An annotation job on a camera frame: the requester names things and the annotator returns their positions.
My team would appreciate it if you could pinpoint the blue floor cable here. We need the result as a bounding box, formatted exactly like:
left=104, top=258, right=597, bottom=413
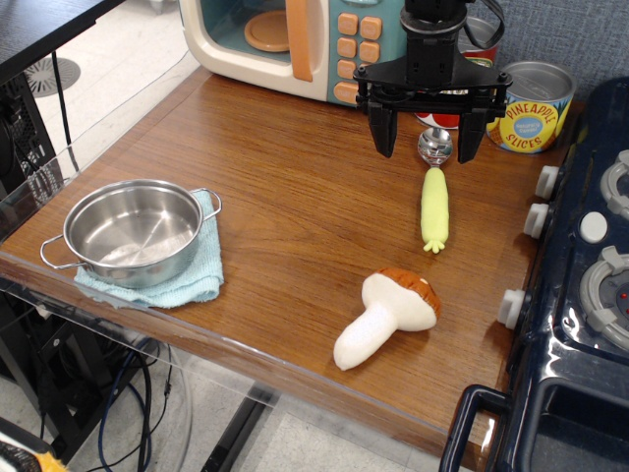
left=97, top=343, right=153, bottom=472

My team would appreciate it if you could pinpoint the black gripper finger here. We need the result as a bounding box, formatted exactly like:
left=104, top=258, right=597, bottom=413
left=458, top=111, right=486, bottom=164
left=368, top=103, right=398, bottom=157

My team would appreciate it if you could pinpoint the light blue folded cloth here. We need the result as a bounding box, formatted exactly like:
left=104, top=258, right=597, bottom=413
left=75, top=218, right=224, bottom=309

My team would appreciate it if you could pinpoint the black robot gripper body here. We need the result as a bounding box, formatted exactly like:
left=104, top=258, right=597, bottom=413
left=354, top=35, right=512, bottom=117

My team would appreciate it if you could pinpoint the tomato sauce can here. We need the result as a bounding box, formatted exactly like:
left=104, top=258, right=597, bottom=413
left=413, top=16, right=502, bottom=131

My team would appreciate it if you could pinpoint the spoon with yellow-green handle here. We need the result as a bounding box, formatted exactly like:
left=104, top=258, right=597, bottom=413
left=418, top=127, right=453, bottom=254

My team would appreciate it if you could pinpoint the stainless steel pot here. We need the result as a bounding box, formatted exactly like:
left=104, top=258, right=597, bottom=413
left=39, top=179, right=223, bottom=289

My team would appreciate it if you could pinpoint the black desk at left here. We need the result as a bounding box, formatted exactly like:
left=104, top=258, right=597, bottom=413
left=1, top=0, right=122, bottom=84

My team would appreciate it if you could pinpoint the pineapple slices can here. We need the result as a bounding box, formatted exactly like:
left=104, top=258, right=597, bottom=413
left=486, top=61, right=577, bottom=154

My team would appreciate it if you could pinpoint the plush mushroom toy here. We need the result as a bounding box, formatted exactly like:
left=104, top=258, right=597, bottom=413
left=333, top=267, right=441, bottom=371

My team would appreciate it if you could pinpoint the dark blue toy stove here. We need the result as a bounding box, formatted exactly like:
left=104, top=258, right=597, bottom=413
left=440, top=78, right=628, bottom=471

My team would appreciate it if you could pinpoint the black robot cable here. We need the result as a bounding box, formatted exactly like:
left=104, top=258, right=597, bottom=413
left=463, top=0, right=506, bottom=50

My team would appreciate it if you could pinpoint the toy microwave oven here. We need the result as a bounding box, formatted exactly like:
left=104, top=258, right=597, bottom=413
left=180, top=0, right=406, bottom=106

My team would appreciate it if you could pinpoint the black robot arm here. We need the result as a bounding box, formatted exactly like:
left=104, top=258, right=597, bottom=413
left=354, top=1, right=513, bottom=163

